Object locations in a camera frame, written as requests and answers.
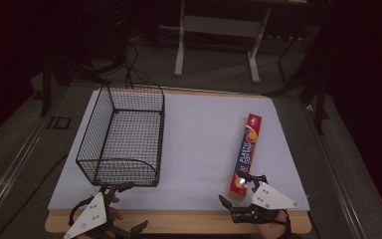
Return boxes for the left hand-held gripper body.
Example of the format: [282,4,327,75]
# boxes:
[63,184,133,239]

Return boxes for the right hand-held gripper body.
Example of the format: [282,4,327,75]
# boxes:
[230,174,301,225]

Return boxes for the long red plastic wrap box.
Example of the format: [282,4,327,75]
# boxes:
[228,113,264,201]

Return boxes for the person's left hand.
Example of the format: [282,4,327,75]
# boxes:
[76,196,125,239]

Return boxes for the person's right hand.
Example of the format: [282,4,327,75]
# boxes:
[254,210,291,239]

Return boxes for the white table mat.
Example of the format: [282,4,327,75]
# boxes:
[47,89,311,212]

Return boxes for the black metal stand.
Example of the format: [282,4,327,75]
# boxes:
[264,31,331,136]
[39,46,111,118]

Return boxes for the black hand strap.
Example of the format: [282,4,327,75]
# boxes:
[276,208,293,239]

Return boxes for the black cable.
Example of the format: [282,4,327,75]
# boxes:
[0,151,70,239]
[121,41,155,90]

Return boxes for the grey metal floor rail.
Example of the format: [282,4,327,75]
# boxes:
[301,103,370,239]
[0,111,49,228]

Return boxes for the black wire mesh basket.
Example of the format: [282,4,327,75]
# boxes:
[75,83,166,188]

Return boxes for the white metal desk frame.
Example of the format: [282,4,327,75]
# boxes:
[173,0,274,85]

